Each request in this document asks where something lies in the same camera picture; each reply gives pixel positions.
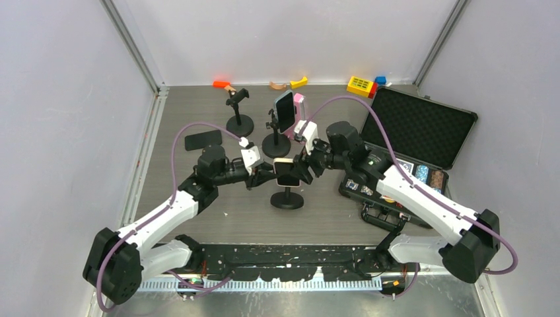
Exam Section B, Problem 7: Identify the smartphone with cream case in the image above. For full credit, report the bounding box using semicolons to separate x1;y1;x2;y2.
273;158;301;188

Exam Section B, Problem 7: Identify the black phone stand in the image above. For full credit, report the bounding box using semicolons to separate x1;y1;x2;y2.
226;88;254;137
262;109;291;159
269;187;304;210

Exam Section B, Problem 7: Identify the black foam-lined case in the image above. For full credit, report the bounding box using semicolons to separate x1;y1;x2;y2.
338;87;478;229

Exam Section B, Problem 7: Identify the orange wooden block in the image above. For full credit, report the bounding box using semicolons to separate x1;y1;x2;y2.
212;81;230;88

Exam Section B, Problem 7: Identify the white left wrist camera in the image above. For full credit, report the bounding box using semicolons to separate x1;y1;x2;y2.
238;137;264;175

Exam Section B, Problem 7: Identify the yellow toy brick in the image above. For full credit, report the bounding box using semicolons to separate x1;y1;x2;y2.
346;76;373;98

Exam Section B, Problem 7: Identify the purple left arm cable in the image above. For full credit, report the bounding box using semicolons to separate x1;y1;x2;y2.
95;122;248;313

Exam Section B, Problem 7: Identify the black smartphone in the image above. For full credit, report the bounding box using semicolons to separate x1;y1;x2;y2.
184;129;223;151

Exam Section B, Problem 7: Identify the tan arch block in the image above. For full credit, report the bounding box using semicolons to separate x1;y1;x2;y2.
269;81;287;90

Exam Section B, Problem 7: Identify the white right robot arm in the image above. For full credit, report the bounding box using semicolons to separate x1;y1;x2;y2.
291;120;503;283

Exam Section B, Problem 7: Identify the smartphone with clear case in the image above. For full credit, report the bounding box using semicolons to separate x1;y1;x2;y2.
273;90;296;133

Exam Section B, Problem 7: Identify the yellow arch block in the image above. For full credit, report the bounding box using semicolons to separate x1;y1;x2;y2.
289;76;308;89

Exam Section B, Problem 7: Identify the blue toy brick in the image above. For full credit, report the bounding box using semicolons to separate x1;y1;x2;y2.
374;76;387;85

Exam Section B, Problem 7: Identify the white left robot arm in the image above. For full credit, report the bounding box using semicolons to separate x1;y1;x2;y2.
83;143;276;304

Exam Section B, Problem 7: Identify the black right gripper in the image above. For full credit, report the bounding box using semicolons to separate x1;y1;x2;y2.
290;133;349;185

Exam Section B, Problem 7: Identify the pink wedge stand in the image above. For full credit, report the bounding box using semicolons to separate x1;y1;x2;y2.
288;93;306;133

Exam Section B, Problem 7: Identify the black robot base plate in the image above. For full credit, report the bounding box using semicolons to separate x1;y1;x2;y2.
173;244;416;282

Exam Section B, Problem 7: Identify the red toy brick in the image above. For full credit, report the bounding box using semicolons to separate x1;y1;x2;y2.
368;82;378;98

